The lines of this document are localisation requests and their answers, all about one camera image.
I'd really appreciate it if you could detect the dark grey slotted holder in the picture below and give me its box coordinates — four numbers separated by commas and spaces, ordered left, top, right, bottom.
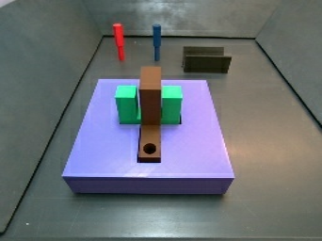
183, 46, 231, 73

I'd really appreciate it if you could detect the blue peg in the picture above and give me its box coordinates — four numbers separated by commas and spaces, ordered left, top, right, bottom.
153, 24, 162, 61

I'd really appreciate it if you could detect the purple base board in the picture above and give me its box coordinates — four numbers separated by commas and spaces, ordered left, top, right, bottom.
63, 79, 234, 194

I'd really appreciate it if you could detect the green U-shaped block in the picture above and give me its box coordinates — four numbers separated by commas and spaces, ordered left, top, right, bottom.
115, 85, 183, 124

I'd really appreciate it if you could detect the red peg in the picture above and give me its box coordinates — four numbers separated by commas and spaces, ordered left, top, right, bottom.
114, 23, 124, 61

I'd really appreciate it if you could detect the brown L-shaped block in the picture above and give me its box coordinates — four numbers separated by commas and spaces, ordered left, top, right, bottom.
139, 67, 162, 163

